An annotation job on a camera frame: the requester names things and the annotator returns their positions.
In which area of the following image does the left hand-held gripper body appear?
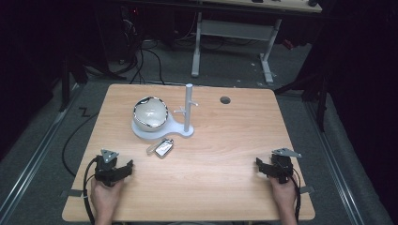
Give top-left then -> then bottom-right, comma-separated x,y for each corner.
93,148 -> 127,188

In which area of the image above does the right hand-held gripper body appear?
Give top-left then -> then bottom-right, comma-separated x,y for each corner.
268,147 -> 302,185

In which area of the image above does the person's left hand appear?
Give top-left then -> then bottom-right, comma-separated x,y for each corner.
90,178 -> 125,218

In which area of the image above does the person's right hand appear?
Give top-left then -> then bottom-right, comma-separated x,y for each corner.
268,175 -> 299,218

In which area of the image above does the small silver packet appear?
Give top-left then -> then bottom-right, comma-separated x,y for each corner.
154,138 -> 175,159

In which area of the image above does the white bowl with silver rim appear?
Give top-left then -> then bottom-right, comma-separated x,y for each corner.
132,96 -> 170,132

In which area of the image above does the black metal stand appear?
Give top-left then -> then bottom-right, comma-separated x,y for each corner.
57,51 -> 128,113
273,69 -> 331,133

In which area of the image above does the white stand with pegs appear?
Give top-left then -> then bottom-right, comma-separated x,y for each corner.
130,82 -> 200,141

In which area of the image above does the black computer tower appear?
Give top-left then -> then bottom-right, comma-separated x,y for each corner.
118,5 -> 144,65

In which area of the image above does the desk with white legs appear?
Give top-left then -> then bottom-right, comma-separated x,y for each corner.
191,0 -> 324,84

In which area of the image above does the left hand-held gripper cable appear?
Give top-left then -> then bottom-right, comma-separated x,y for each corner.
82,157 -> 99,225

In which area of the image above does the hand-held gripper cable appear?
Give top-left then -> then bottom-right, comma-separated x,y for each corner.
82,157 -> 99,225
290,173 -> 302,223

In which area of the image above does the right hand-held gripper cable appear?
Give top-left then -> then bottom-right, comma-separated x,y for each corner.
290,173 -> 302,223

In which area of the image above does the black floor cable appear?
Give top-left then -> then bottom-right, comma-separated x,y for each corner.
61,111 -> 100,178

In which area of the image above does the metal floor rail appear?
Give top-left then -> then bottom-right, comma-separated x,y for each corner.
304,101 -> 365,225
0,82 -> 83,219

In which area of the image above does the bundle of black cables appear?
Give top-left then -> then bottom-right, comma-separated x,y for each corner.
107,37 -> 167,86

